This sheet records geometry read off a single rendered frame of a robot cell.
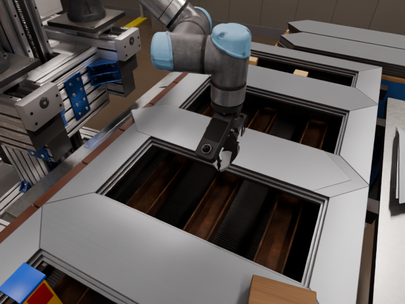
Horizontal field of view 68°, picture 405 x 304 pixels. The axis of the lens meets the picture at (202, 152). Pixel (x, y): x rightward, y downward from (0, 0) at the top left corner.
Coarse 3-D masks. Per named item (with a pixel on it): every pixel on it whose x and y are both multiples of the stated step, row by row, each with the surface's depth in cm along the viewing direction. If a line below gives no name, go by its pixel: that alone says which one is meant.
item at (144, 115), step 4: (164, 104) 110; (144, 108) 108; (148, 108) 108; (152, 108) 109; (156, 108) 109; (160, 108) 109; (140, 112) 107; (144, 112) 107; (148, 112) 107; (152, 112) 107; (156, 112) 107; (136, 116) 105; (140, 116) 105; (144, 116) 105; (148, 116) 105; (152, 116) 105; (136, 120) 103; (140, 120) 103; (144, 120) 103; (148, 120) 103; (136, 124) 101; (140, 124) 101; (144, 124) 101
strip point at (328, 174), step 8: (320, 160) 89; (328, 160) 89; (320, 168) 87; (328, 168) 87; (336, 168) 87; (320, 176) 84; (328, 176) 84; (336, 176) 84; (344, 176) 84; (320, 184) 82; (328, 184) 82; (336, 184) 82
